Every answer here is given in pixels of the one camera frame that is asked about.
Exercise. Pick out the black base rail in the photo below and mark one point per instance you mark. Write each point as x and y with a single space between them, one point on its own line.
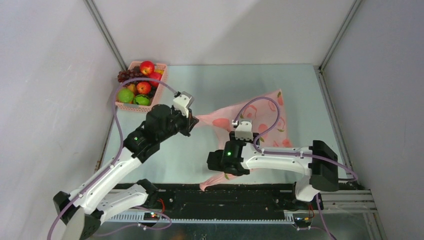
232 202

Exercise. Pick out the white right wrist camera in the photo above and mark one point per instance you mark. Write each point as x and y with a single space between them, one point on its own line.
243 130

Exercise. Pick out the red apple at basket back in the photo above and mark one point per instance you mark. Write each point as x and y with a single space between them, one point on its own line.
146 67

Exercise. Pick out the green bumpy fake fruit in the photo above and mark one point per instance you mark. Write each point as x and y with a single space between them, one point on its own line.
125 95

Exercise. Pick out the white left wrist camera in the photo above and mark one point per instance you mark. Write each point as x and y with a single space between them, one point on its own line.
182 102

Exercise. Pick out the pink printed plastic bag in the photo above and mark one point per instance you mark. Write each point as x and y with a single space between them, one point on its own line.
263 114

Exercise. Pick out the green striped fake watermelon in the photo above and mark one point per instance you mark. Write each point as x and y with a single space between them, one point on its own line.
142 100

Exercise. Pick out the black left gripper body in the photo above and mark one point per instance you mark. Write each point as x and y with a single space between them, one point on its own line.
179 121

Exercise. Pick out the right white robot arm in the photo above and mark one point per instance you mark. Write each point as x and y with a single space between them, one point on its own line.
316 163

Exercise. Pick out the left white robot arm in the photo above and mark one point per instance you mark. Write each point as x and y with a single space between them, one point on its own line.
86 208

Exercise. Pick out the pink plastic perforated basket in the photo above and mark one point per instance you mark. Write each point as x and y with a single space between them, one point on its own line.
155 100

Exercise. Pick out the red yellow fake apple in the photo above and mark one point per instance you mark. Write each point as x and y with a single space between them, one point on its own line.
143 88

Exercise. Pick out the black fake grape bunch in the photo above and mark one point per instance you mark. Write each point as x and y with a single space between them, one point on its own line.
152 92

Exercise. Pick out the yellow fake fruit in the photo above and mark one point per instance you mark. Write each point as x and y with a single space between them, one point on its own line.
159 71

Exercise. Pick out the orange fake peach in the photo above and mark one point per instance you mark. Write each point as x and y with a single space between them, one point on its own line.
132 87

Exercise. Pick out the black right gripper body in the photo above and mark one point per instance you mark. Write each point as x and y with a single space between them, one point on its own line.
232 137

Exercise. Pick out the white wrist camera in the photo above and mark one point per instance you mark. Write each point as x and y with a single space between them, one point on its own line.
182 102
243 130

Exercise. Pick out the dark purple fake grapes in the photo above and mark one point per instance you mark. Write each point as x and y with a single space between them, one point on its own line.
130 74

